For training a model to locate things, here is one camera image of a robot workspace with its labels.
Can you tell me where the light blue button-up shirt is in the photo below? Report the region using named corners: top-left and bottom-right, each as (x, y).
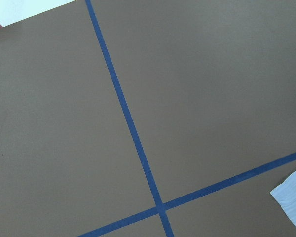
top-left (270, 171), bottom-right (296, 227)

